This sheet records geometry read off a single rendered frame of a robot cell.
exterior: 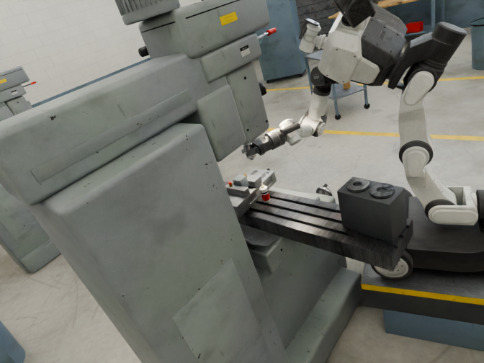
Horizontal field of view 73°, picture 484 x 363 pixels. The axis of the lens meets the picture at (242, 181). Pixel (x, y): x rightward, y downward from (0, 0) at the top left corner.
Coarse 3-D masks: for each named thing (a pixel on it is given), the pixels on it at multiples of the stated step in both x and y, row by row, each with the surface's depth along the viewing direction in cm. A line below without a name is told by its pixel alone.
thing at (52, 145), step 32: (160, 64) 106; (192, 64) 114; (64, 96) 102; (96, 96) 92; (128, 96) 99; (160, 96) 107; (192, 96) 116; (0, 128) 81; (32, 128) 82; (64, 128) 87; (96, 128) 93; (128, 128) 100; (160, 128) 108; (0, 160) 78; (32, 160) 83; (64, 160) 88; (96, 160) 94; (32, 192) 84
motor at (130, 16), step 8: (120, 0) 104; (128, 0) 102; (136, 0) 102; (144, 0) 102; (152, 0) 103; (160, 0) 104; (168, 0) 105; (176, 0) 109; (120, 8) 106; (128, 8) 104; (136, 8) 103; (144, 8) 103; (152, 8) 103; (160, 8) 104; (168, 8) 105; (176, 8) 109; (128, 16) 105; (136, 16) 104; (144, 16) 104; (152, 16) 104; (128, 24) 108
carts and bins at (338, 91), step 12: (480, 24) 445; (480, 36) 453; (480, 48) 460; (480, 60) 469; (312, 84) 516; (336, 84) 504; (348, 84) 471; (336, 96) 461; (336, 108) 459; (0, 324) 240; (0, 336) 235; (12, 336) 250; (0, 348) 233; (12, 348) 243; (0, 360) 232; (12, 360) 240
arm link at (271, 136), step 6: (270, 132) 159; (276, 132) 158; (258, 138) 161; (264, 138) 158; (270, 138) 157; (276, 138) 157; (258, 144) 155; (264, 144) 155; (270, 144) 158; (276, 144) 158; (264, 150) 154
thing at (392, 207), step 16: (352, 192) 129; (368, 192) 126; (384, 192) 121; (400, 192) 121; (352, 208) 131; (368, 208) 125; (384, 208) 119; (400, 208) 124; (352, 224) 136; (368, 224) 130; (384, 224) 124; (400, 224) 127; (384, 240) 128
